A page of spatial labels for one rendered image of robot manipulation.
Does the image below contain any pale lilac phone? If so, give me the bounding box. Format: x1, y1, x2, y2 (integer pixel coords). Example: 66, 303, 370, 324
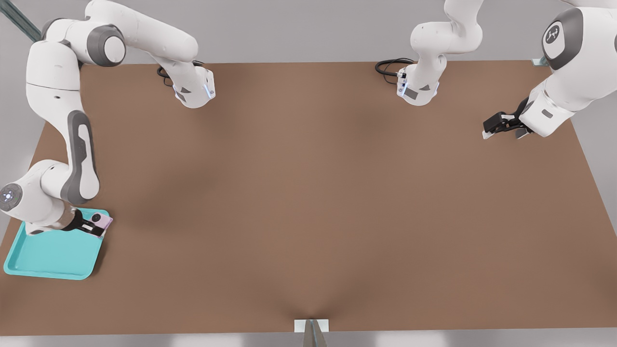
86, 213, 113, 239

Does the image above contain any pale blue-green tray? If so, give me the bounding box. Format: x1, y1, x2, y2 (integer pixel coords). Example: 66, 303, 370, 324
3, 208, 110, 280

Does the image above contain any black cable loop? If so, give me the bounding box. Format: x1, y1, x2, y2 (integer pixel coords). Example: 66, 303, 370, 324
375, 58, 416, 85
157, 60, 205, 88

